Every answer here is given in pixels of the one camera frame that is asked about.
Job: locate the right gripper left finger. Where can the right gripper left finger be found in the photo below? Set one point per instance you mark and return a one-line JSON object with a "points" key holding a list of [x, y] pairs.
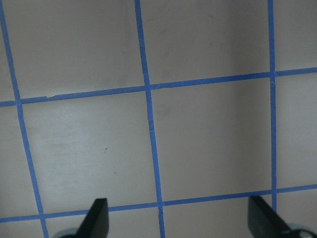
{"points": [[96, 222]]}

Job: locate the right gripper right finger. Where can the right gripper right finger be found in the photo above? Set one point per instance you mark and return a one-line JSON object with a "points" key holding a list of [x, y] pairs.
{"points": [[263, 221]]}

